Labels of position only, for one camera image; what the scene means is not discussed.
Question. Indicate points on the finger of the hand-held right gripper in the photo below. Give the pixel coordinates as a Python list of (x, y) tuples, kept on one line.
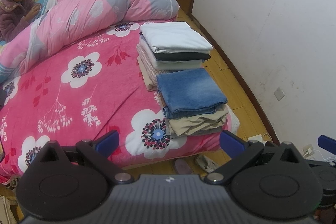
[(328, 144)]

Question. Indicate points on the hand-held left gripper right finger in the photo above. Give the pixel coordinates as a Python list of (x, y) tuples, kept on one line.
[(231, 144)]

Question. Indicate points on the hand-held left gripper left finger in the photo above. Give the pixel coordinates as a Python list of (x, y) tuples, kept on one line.
[(107, 144)]

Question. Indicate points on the blue denim jeans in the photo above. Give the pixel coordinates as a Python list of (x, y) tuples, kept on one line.
[(189, 90)]

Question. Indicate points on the white power strip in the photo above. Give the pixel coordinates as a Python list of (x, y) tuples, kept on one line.
[(256, 138)]

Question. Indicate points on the white shoe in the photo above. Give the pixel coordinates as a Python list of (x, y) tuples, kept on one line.
[(206, 162)]

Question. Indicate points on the khaki folded pants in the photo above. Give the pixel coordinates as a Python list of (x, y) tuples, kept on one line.
[(197, 121)]

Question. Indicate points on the pink floral bed blanket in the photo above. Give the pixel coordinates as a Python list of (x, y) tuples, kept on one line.
[(92, 98)]

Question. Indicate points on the purple slipper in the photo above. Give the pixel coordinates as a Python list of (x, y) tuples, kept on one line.
[(183, 166)]

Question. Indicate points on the beige folded cloth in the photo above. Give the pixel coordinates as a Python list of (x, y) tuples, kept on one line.
[(148, 79)]

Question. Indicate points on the light grey folded cloth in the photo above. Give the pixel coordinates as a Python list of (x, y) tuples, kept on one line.
[(178, 65)]

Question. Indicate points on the black folded garment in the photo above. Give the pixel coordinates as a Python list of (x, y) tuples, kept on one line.
[(183, 56)]

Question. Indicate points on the white folded cloth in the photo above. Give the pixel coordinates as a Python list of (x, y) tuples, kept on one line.
[(173, 37)]

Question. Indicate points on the pink grey floral duvet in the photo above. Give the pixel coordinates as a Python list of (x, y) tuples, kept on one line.
[(92, 8)]

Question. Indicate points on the wall outlet with plug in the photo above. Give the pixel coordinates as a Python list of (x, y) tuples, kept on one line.
[(308, 151)]

